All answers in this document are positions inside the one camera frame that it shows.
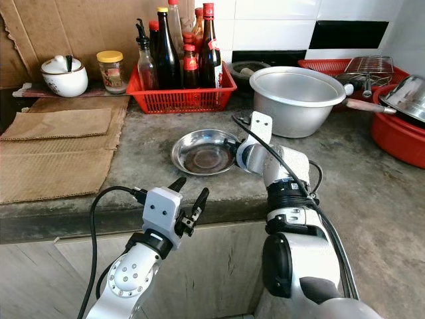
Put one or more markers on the small folded cardboard piece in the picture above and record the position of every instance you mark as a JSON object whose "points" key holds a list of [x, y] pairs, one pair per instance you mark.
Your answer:
{"points": [[56, 125]]}

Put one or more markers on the small dark bottle red label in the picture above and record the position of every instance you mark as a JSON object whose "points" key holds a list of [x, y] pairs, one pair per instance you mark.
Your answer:
{"points": [[191, 70]]}

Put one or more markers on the aluminium cooking pot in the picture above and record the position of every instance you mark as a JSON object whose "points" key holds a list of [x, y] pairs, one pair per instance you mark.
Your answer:
{"points": [[299, 109]]}

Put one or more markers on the glass jar with yellow lid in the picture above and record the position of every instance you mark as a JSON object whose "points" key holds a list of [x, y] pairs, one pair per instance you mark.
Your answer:
{"points": [[111, 74]]}

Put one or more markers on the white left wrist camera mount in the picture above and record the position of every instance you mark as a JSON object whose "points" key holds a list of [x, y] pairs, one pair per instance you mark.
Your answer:
{"points": [[165, 211]]}

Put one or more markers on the flat red plastic tray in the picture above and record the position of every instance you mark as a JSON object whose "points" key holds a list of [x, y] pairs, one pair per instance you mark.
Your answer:
{"points": [[319, 64]]}

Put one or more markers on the large flat cardboard piece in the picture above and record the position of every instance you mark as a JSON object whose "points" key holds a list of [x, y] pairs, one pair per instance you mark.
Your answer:
{"points": [[53, 174]]}

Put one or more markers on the grey stone mortar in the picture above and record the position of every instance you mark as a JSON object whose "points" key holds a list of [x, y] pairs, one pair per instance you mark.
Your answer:
{"points": [[249, 70]]}

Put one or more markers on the red plastic basin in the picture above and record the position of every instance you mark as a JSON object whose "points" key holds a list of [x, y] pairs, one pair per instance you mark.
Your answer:
{"points": [[398, 143]]}

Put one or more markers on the amber bottle with red cap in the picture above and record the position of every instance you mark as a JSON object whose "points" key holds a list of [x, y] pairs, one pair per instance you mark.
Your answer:
{"points": [[199, 26]]}

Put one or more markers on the clear bottle with black pourer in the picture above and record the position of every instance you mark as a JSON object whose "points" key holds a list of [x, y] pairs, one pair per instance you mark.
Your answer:
{"points": [[146, 70]]}

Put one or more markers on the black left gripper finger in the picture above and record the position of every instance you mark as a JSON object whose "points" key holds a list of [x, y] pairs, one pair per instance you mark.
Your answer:
{"points": [[177, 184], [200, 203]]}

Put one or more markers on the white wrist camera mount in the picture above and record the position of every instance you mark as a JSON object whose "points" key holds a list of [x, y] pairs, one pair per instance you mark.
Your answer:
{"points": [[260, 125], [165, 211]]}

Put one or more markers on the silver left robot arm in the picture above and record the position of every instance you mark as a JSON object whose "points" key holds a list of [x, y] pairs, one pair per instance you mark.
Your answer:
{"points": [[129, 276]]}

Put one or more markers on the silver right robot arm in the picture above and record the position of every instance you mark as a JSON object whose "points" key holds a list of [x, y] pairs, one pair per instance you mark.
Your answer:
{"points": [[312, 266]]}

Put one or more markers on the white ceramic lidded pot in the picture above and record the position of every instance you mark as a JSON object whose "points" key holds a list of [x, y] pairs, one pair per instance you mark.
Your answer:
{"points": [[64, 81]]}

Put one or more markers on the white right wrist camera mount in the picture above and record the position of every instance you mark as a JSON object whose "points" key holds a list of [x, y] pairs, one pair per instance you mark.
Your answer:
{"points": [[260, 125]]}

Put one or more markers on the red plastic bottle basket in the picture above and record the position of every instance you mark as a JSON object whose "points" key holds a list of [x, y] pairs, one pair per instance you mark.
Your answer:
{"points": [[179, 101]]}

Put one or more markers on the tall dark sauce bottle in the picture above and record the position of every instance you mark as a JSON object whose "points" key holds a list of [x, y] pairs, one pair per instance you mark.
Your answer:
{"points": [[168, 60]]}

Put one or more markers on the brown cardboard wall sheet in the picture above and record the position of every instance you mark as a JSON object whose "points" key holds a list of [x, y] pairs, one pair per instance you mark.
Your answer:
{"points": [[80, 30]]}

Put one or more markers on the clear tall bottle red cap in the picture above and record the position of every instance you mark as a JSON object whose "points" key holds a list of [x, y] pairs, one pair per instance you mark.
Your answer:
{"points": [[175, 13]]}

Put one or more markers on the stainless steel plate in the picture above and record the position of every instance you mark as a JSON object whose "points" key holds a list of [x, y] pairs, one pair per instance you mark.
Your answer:
{"points": [[202, 153]]}

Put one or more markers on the thin dark wooden board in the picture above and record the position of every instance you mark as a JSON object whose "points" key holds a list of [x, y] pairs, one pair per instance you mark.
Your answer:
{"points": [[99, 96]]}

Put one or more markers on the dark bottle with red cap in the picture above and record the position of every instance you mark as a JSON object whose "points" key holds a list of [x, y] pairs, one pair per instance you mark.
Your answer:
{"points": [[211, 60]]}

